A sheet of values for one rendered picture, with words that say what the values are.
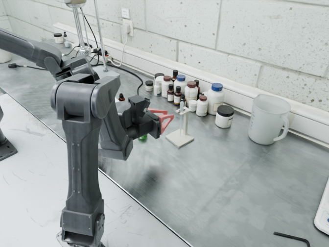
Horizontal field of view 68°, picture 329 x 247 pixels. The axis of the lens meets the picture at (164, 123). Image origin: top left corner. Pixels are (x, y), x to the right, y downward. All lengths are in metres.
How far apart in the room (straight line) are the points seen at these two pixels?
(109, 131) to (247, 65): 0.70
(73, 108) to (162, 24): 0.94
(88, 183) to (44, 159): 0.46
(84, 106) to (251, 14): 0.78
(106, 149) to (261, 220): 0.46
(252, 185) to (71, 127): 0.57
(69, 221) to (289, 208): 0.58
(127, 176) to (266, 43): 0.71
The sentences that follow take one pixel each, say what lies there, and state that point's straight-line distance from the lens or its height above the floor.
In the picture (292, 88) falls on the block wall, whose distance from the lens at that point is 1.07.
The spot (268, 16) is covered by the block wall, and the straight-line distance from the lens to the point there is 1.04.
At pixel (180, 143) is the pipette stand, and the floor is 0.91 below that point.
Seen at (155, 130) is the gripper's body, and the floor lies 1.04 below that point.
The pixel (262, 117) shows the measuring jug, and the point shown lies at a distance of 0.92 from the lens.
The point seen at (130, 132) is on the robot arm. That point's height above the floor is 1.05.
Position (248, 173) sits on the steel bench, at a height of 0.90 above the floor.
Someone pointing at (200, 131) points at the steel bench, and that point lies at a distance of 0.99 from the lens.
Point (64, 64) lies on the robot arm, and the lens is 0.89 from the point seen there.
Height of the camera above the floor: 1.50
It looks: 36 degrees down
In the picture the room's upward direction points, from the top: straight up
